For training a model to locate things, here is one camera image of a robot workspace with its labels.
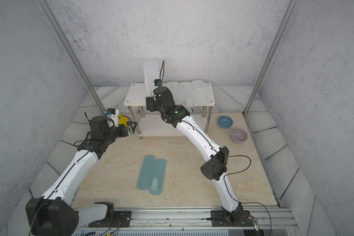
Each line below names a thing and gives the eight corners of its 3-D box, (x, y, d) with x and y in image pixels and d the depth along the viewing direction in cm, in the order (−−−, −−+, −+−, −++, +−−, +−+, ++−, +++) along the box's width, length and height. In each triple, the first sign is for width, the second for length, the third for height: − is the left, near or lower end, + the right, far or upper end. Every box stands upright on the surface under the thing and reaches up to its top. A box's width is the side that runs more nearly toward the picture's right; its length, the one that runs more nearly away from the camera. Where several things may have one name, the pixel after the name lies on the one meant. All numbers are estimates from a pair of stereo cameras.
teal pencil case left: (136, 190, 85) (135, 188, 83) (143, 156, 99) (142, 154, 97) (151, 190, 85) (150, 188, 83) (155, 156, 99) (155, 154, 97)
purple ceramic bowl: (230, 144, 104) (232, 139, 99) (227, 133, 110) (229, 128, 105) (247, 144, 104) (250, 139, 99) (243, 133, 110) (246, 128, 105)
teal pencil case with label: (148, 194, 83) (148, 193, 81) (156, 159, 97) (155, 158, 96) (161, 195, 83) (161, 194, 81) (166, 160, 97) (166, 158, 95)
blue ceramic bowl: (218, 128, 113) (219, 124, 109) (216, 119, 119) (217, 115, 115) (232, 128, 113) (234, 124, 109) (229, 119, 119) (231, 115, 115)
